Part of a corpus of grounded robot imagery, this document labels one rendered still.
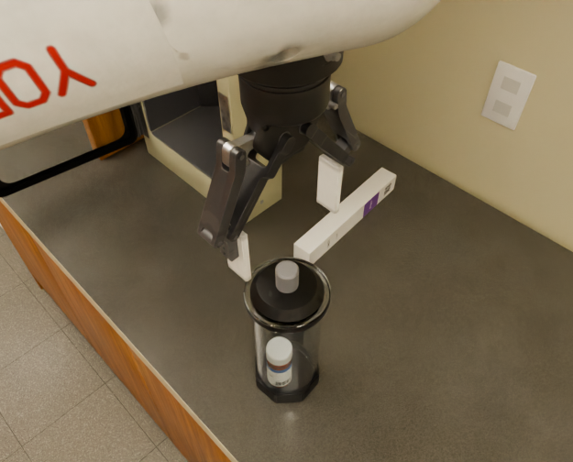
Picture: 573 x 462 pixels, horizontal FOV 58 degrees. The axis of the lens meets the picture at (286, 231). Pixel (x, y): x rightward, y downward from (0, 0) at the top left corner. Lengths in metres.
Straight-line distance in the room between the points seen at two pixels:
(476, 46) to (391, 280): 0.45
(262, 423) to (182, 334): 0.20
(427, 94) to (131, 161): 0.65
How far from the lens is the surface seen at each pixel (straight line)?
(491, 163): 1.12
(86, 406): 1.95
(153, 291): 0.95
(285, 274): 0.60
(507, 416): 0.87
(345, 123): 0.52
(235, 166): 0.42
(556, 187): 1.09
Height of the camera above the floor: 1.69
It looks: 48 degrees down
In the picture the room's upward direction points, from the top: straight up
